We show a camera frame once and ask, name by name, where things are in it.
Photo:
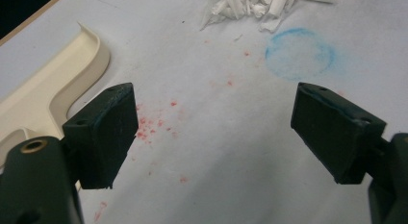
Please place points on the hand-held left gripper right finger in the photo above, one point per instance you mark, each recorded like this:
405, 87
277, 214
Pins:
333, 137

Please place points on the cream plastic dustpan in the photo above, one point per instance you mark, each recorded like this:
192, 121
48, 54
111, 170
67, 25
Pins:
41, 89

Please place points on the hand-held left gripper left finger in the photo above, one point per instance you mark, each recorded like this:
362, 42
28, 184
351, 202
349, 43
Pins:
102, 137

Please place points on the pile of white paper scraps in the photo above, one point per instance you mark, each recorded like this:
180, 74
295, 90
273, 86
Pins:
231, 6

